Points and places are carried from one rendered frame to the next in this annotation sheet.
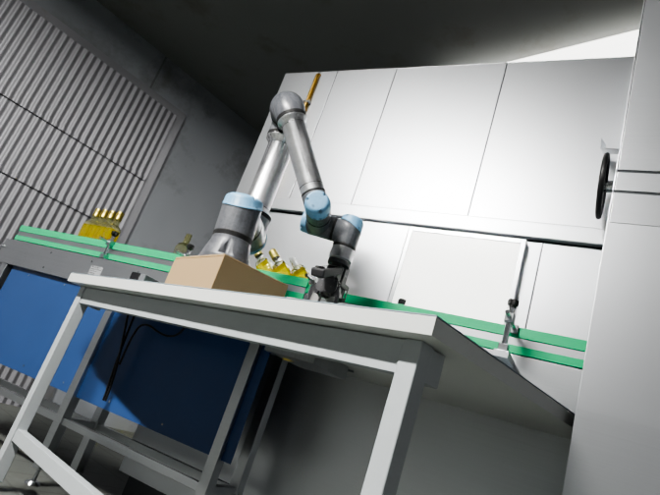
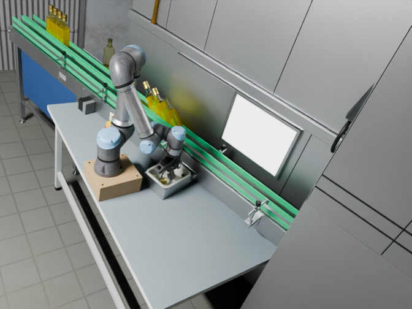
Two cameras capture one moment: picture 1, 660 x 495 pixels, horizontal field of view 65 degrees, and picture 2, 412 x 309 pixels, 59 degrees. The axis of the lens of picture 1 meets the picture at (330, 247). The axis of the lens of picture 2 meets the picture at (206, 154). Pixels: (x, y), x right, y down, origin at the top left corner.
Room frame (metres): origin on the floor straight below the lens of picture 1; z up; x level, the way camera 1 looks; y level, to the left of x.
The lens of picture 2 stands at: (0.00, -0.17, 2.21)
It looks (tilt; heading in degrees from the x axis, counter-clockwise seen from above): 37 degrees down; 358
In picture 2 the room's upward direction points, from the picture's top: 18 degrees clockwise
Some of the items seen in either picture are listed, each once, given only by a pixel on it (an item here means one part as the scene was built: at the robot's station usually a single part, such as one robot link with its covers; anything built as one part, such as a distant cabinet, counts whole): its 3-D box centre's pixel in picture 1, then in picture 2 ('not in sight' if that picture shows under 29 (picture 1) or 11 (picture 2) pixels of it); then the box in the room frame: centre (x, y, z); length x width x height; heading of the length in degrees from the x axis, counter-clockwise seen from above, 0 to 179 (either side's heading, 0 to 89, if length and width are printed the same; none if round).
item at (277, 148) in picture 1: (268, 176); (125, 97); (1.60, 0.27, 1.22); 0.15 x 0.12 x 0.55; 174
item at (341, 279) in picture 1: (334, 280); (172, 160); (1.57, -0.05, 0.94); 0.09 x 0.08 x 0.12; 149
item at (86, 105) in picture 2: (141, 286); (86, 105); (2.04, 0.64, 0.79); 0.08 x 0.08 x 0.08; 59
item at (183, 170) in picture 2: not in sight; (167, 177); (1.58, -0.05, 0.80); 0.22 x 0.17 x 0.09; 149
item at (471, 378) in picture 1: (350, 371); (202, 161); (1.91, -0.21, 0.73); 1.58 x 1.52 x 0.04; 43
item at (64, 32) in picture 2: (108, 238); (64, 33); (2.51, 1.04, 1.02); 0.06 x 0.06 x 0.28; 59
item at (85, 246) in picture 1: (134, 255); (78, 72); (2.19, 0.78, 0.92); 1.75 x 0.01 x 0.08; 59
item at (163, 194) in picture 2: not in sight; (170, 176); (1.61, -0.06, 0.79); 0.27 x 0.17 x 0.08; 149
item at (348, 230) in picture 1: (348, 233); (176, 137); (1.56, -0.04, 1.10); 0.09 x 0.08 x 0.11; 84
